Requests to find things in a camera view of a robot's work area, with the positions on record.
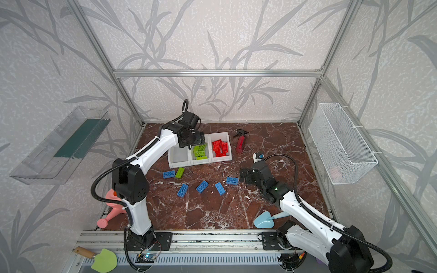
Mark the blue lego hollow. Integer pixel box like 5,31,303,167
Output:
225,177,239,185

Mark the green lego hollow up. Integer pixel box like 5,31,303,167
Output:
194,151,206,157

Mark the blue lego studs up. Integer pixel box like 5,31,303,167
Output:
215,183,226,196

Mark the red lego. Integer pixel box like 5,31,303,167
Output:
221,142,228,154
212,139,222,157

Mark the red lego bottom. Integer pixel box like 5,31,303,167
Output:
221,142,228,154

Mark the blue lego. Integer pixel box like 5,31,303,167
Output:
196,180,209,193
162,170,176,179
177,184,189,198

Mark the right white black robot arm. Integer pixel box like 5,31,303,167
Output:
240,152,393,273

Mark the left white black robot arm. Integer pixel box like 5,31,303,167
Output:
91,99,206,249

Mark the white left bin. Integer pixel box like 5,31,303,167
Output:
167,145,191,168

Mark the white bin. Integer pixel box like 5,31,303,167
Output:
167,145,191,168
208,132,232,163
188,134,212,166

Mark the white middle bin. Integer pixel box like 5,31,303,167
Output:
188,134,212,166

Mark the red spray bottle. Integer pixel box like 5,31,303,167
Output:
233,129,249,154

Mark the white right bin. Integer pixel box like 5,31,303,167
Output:
208,132,232,163

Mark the light blue toy shovel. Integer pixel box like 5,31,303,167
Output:
254,211,290,229

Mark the right circuit board wiring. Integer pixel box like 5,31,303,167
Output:
278,252,306,272

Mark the pink watering can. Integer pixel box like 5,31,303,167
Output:
96,189,127,229

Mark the left circuit board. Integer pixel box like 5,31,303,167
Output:
135,253,160,265

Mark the green toy shovel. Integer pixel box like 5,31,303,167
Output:
74,247,117,273

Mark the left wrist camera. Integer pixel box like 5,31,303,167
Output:
178,111,201,131

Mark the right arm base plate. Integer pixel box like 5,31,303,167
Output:
257,232,291,251

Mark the aluminium front rail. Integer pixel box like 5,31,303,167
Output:
76,230,309,272

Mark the white wire basket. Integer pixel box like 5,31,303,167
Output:
308,102,378,185

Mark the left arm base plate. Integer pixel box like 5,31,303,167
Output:
125,232,173,251

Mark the clear plastic wall tray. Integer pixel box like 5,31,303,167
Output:
10,106,110,185

